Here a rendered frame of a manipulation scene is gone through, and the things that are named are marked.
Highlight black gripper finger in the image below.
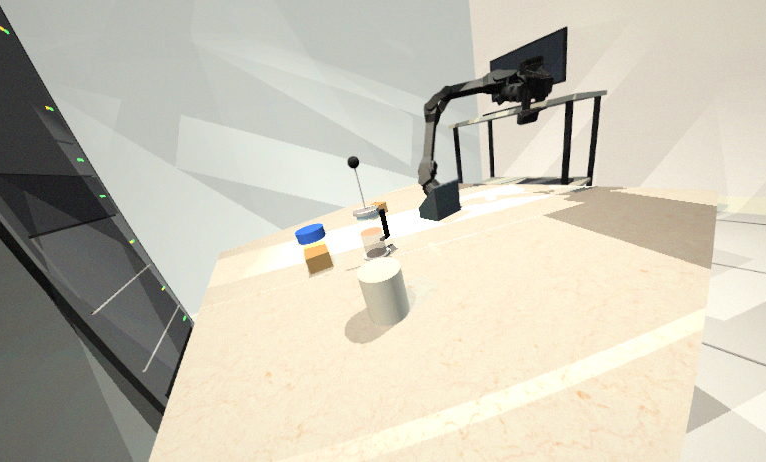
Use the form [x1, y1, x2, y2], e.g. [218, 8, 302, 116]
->
[524, 62, 551, 78]
[521, 106, 548, 120]

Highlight blue short cylinder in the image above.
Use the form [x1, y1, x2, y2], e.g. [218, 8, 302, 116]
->
[295, 223, 326, 245]

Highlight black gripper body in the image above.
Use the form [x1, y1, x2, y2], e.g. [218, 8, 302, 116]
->
[508, 55, 544, 125]

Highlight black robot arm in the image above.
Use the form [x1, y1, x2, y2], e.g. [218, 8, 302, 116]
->
[418, 69, 555, 196]

